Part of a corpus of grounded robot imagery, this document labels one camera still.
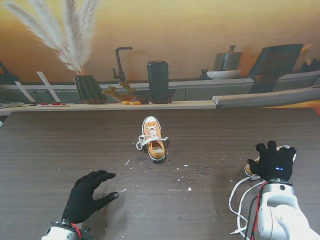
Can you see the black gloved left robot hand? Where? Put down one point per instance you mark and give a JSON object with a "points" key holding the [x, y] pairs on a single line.
{"points": [[82, 202]]}

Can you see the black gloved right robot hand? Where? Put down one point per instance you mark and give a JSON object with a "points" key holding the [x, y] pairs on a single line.
{"points": [[275, 165]]}

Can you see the orange canvas sneaker with laces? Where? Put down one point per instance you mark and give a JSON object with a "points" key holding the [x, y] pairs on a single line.
{"points": [[156, 152]]}

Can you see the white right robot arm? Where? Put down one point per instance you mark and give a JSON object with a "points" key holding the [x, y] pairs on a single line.
{"points": [[280, 215]]}

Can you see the grey wooden plank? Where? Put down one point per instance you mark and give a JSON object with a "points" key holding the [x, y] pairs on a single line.
{"points": [[262, 98]]}

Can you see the red flat strips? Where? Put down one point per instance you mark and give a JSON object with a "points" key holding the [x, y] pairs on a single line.
{"points": [[53, 104]]}

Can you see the white bowl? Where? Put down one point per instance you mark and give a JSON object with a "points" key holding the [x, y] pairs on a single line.
{"points": [[222, 74]]}

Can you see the yellow oval fruit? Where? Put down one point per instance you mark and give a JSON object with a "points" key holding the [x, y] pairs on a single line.
{"points": [[135, 102], [125, 102]]}

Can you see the grey metal pot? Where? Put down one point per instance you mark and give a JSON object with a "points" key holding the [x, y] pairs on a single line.
{"points": [[230, 61]]}

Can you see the dark green ribbed vase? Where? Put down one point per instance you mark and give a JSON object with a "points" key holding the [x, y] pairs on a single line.
{"points": [[87, 88]]}

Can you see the small black holder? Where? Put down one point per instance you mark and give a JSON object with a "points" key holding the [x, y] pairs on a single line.
{"points": [[203, 74]]}

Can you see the yellow cactus ornament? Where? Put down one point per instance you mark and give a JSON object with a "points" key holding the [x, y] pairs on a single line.
{"points": [[125, 94]]}

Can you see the long white slat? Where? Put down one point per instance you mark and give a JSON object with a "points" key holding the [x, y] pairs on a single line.
{"points": [[48, 87]]}

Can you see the dark low stand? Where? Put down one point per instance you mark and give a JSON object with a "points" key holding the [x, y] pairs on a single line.
{"points": [[172, 96]]}

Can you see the short white slat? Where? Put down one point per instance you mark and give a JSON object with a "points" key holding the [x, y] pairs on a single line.
{"points": [[25, 92]]}

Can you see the black cylindrical canister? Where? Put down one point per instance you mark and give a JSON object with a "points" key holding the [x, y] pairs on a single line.
{"points": [[157, 82]]}

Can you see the black kitchen faucet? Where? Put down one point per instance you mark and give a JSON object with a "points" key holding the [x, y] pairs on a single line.
{"points": [[119, 62]]}

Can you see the white pampas grass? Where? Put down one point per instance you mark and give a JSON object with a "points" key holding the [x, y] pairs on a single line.
{"points": [[75, 37]]}

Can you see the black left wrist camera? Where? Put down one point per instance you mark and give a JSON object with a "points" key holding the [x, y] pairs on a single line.
{"points": [[88, 232]]}

